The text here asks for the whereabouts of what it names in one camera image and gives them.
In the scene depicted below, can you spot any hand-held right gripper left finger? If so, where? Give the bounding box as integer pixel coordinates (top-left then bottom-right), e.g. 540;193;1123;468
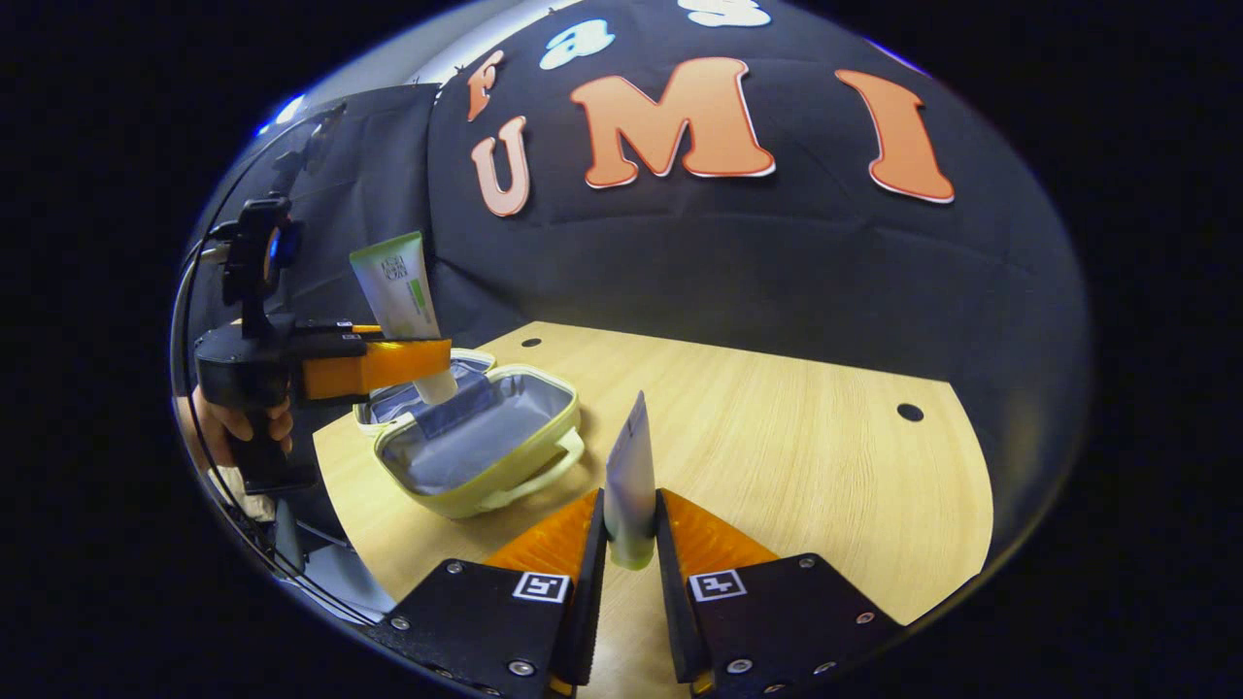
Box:
382;488;610;699

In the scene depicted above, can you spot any white tube green cap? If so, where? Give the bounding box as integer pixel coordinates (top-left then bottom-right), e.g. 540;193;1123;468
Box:
604;391;659;571

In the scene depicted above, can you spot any white tube green label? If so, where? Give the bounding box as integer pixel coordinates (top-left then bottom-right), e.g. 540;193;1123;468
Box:
350;231;458;406

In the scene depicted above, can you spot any pale yellow-green small suitcase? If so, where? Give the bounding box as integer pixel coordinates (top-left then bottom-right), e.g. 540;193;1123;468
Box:
353;347;588;521

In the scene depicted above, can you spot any black backdrop cloth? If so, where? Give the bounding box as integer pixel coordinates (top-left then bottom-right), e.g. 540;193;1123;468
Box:
185;0;1089;545

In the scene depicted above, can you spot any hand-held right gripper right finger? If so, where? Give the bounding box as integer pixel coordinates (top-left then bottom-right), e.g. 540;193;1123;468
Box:
656;487;906;699

